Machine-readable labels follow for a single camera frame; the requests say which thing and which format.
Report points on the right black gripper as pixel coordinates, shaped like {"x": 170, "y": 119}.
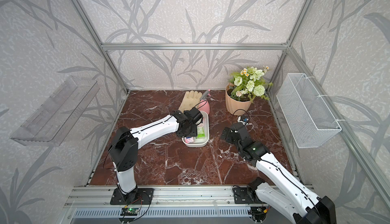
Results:
{"x": 227, "y": 138}

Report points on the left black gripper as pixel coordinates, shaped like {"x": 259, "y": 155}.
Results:
{"x": 194, "y": 133}

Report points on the pink blue tissue pack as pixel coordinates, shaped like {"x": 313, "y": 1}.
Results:
{"x": 189, "y": 140}

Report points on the white plastic storage box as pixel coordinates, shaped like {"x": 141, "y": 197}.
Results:
{"x": 200, "y": 142}

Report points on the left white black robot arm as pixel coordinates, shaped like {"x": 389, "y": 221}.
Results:
{"x": 126, "y": 143}

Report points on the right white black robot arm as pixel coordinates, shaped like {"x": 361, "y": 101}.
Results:
{"x": 292, "y": 199}

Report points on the beige rubber glove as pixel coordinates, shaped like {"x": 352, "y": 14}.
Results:
{"x": 190, "y": 99}

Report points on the pink spray bottle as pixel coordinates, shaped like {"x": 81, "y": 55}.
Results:
{"x": 204, "y": 104}

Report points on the terracotta pot with flowers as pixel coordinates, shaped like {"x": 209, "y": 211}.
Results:
{"x": 244, "y": 87}

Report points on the left green circuit board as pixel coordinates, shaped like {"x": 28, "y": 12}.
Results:
{"x": 129, "y": 211}

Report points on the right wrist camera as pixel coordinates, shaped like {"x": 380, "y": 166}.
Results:
{"x": 243, "y": 119}

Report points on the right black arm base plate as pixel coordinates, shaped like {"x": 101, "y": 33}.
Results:
{"x": 245, "y": 195}

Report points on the white wire mesh basket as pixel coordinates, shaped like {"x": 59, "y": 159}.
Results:
{"x": 309, "y": 118}

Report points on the right circuit board with wires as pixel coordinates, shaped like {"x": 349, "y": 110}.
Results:
{"x": 258, "y": 213}

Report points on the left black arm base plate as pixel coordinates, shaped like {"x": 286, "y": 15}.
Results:
{"x": 139, "y": 196}

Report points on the aluminium front rail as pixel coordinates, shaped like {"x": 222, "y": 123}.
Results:
{"x": 163, "y": 196}

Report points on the clear acrylic wall shelf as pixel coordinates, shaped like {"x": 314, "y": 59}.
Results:
{"x": 53, "y": 120}

